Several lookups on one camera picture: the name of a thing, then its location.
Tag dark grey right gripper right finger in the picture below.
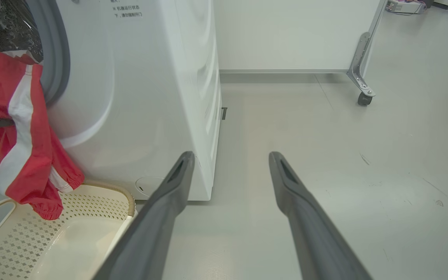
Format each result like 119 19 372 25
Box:
269 152 373 280

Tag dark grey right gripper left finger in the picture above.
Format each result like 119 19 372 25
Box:
92 151 196 280

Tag red clothes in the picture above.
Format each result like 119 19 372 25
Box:
0 46 85 221

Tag cream perforated laundry basket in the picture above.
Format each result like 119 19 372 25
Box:
0 181 136 280

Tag white front-load washing machine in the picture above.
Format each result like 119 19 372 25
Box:
0 0 223 201

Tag metal leg with caster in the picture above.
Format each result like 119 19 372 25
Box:
346 0 388 106

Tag white power strip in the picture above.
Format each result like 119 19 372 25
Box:
385 0 427 15

